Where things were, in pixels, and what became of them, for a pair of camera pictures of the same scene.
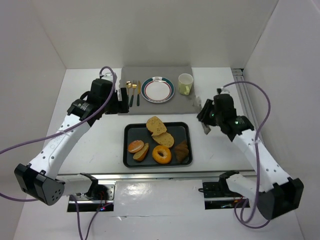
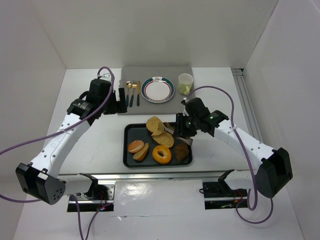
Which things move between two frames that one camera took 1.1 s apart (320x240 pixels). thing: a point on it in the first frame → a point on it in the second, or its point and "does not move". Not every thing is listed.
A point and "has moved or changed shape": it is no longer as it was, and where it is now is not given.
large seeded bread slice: [155, 124] does not move
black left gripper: [123, 100] does not move
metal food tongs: [206, 128] has moved or changed shape
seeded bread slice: [166, 139] does not move
